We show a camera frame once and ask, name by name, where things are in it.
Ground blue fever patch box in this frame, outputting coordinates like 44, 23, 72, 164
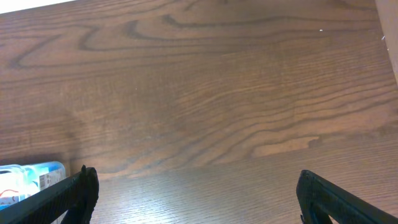
0, 161, 67, 211

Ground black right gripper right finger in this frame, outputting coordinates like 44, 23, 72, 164
296, 170, 397, 224

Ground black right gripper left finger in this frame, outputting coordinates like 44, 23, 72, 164
1, 166, 99, 224

